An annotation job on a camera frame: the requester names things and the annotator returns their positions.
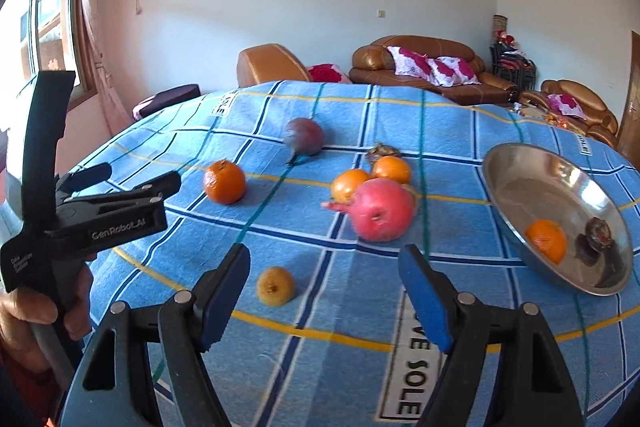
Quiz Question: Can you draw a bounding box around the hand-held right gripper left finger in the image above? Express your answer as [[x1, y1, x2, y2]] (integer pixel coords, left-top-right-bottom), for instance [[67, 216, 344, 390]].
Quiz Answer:
[[55, 243, 251, 427]]

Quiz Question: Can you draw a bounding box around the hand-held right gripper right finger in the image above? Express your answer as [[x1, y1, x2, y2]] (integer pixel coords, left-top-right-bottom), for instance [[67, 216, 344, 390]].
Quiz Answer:
[[397, 244, 586, 427]]

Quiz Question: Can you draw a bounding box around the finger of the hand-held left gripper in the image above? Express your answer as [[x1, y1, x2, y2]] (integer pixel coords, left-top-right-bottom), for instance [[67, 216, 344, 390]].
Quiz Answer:
[[99, 171, 182, 212], [56, 163, 113, 194]]

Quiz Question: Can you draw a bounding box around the small yellow fruit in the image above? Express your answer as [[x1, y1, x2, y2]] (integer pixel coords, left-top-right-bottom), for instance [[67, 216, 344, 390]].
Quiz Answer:
[[256, 266, 296, 308]]

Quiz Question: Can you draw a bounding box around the orange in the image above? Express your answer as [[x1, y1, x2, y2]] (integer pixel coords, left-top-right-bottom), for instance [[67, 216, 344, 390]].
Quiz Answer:
[[331, 169, 373, 205], [203, 159, 247, 206], [372, 155, 413, 185], [525, 219, 568, 265]]

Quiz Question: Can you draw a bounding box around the red pomegranate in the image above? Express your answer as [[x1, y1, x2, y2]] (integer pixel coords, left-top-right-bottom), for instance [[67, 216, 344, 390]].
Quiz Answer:
[[322, 178, 417, 243]]

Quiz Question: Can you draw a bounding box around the round metal bowl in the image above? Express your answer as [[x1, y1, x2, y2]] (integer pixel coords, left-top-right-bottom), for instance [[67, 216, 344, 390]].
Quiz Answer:
[[481, 143, 635, 298]]

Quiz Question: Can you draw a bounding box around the purple round radish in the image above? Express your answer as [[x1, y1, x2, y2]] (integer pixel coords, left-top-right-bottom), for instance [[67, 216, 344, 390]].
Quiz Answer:
[[282, 117, 325, 165]]

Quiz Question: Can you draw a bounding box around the person's left hand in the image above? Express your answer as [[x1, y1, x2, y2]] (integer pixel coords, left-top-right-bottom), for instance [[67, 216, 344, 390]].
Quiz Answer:
[[0, 263, 94, 370]]

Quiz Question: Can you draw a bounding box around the dark padded stool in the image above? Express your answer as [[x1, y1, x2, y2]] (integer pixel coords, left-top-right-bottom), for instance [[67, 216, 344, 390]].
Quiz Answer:
[[131, 84, 202, 120]]

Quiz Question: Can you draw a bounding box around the blue checked blanket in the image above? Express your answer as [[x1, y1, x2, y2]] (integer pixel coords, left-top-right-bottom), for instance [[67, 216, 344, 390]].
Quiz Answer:
[[67, 79, 640, 427]]

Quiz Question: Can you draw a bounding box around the pink curtain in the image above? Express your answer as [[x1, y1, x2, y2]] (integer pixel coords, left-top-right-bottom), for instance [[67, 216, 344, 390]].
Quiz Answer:
[[75, 0, 118, 135]]

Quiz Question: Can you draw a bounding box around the brown dried fruit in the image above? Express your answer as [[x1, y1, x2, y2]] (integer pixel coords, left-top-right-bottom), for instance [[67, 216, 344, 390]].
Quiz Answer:
[[367, 143, 402, 160]]

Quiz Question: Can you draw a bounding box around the window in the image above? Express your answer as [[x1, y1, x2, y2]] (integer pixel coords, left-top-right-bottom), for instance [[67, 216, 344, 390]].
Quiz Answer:
[[0, 0, 81, 108]]

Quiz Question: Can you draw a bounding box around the brown leather armchair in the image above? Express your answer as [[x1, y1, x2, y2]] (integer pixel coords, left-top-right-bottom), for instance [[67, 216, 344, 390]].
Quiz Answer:
[[520, 79, 619, 148], [236, 44, 313, 88]]

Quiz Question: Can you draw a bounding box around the dark brown fruit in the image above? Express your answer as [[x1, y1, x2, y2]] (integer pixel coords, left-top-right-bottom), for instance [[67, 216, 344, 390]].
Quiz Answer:
[[574, 217, 613, 267]]

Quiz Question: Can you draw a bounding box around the red floral pillow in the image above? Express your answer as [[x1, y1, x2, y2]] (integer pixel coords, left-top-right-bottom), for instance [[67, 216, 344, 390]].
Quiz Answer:
[[306, 63, 352, 84]]

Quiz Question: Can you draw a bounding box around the wooden coffee table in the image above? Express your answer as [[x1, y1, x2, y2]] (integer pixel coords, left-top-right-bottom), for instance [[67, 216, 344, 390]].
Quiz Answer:
[[512, 102, 571, 128]]

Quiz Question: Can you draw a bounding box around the white pink floral pillow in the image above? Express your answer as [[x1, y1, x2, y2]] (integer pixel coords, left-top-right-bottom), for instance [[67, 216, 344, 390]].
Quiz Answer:
[[387, 46, 436, 78], [547, 93, 583, 120], [427, 56, 481, 86]]

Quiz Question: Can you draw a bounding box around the brown leather sofa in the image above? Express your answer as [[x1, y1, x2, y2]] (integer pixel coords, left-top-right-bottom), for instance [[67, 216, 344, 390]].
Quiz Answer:
[[348, 35, 518, 106]]

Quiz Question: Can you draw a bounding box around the stack of dark chairs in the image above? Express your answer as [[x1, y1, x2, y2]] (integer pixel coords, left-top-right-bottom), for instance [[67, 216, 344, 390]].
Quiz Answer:
[[489, 14, 538, 92]]

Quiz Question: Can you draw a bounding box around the brown wooden door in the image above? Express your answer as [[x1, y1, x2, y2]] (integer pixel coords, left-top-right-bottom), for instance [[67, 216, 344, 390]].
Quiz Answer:
[[617, 32, 640, 152]]

